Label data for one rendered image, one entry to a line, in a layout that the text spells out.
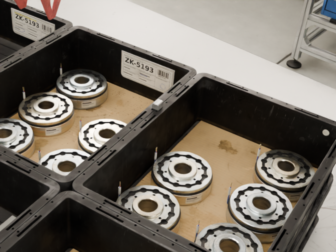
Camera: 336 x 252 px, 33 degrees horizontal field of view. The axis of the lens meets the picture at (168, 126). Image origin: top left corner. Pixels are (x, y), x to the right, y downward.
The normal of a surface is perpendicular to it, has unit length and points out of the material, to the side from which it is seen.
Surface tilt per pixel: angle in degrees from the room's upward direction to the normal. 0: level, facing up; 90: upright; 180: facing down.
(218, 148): 0
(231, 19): 0
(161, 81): 90
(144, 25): 0
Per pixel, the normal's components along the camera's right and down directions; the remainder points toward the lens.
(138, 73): -0.51, 0.48
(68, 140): 0.08, -0.80
